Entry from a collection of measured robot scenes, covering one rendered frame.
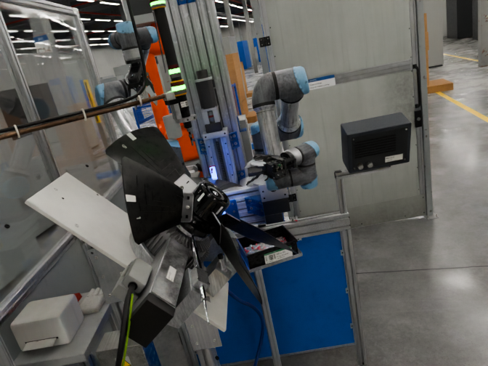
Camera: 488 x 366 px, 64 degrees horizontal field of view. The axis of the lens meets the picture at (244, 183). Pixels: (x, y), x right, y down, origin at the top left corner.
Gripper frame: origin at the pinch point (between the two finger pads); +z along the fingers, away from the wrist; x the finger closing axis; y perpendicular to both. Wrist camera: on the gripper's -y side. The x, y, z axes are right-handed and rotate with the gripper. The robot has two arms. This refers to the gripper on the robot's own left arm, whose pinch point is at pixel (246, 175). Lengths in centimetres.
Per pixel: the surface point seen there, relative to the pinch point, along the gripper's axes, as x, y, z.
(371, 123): -8, 17, -54
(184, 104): -32.7, 1.4, 21.3
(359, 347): 105, 22, -40
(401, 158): 8, 27, -62
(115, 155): -21.2, -7.8, 43.7
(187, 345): 94, -33, 27
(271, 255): 32.8, 9.5, 0.0
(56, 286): 35, -44, 70
